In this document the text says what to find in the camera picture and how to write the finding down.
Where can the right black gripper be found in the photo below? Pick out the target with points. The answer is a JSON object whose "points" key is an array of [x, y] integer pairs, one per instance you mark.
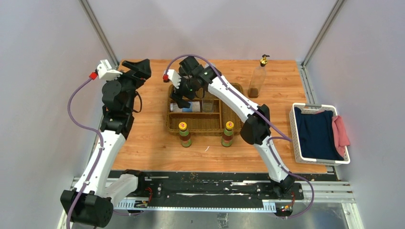
{"points": [[181, 90]]}

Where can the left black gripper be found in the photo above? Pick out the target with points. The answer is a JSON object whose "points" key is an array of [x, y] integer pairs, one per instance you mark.
{"points": [[129, 76]]}

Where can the silver-lid pepper jar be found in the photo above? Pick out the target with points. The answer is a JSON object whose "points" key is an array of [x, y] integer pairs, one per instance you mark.
{"points": [[195, 107]]}

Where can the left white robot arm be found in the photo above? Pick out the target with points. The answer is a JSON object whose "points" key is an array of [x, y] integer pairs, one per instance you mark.
{"points": [[91, 201]]}

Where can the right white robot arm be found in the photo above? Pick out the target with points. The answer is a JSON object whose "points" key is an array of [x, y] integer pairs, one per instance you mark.
{"points": [[257, 126]]}

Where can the woven wicker divided basket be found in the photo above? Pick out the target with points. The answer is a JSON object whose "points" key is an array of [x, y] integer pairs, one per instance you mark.
{"points": [[200, 123]]}

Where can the left green sauce bottle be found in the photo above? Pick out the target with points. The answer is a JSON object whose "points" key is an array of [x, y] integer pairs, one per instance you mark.
{"points": [[185, 136]]}

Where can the green sauce bottle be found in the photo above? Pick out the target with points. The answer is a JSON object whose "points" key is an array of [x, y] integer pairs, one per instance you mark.
{"points": [[228, 134], [185, 136]]}

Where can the right green sauce bottle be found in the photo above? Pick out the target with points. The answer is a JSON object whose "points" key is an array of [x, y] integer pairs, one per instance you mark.
{"points": [[228, 134]]}

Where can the white plastic perforated basket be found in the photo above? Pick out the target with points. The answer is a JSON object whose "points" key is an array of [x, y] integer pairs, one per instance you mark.
{"points": [[313, 109]]}

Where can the dark blue cloth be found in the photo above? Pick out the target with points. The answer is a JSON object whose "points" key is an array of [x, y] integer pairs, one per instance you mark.
{"points": [[316, 136]]}

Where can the pink cloth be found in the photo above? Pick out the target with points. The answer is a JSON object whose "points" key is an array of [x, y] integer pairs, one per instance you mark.
{"points": [[339, 133]]}

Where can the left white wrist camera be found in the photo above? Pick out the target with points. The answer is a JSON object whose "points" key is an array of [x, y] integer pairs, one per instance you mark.
{"points": [[104, 71]]}

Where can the left aluminium frame post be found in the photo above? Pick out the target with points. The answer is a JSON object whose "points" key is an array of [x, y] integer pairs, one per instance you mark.
{"points": [[100, 32]]}

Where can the aluminium frame post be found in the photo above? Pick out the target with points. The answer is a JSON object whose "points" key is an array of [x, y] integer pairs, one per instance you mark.
{"points": [[323, 31], [100, 32]]}

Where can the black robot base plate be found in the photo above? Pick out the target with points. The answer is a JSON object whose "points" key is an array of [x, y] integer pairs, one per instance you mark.
{"points": [[210, 190]]}

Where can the right aluminium frame post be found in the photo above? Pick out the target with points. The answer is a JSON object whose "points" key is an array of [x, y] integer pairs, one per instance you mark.
{"points": [[323, 31]]}

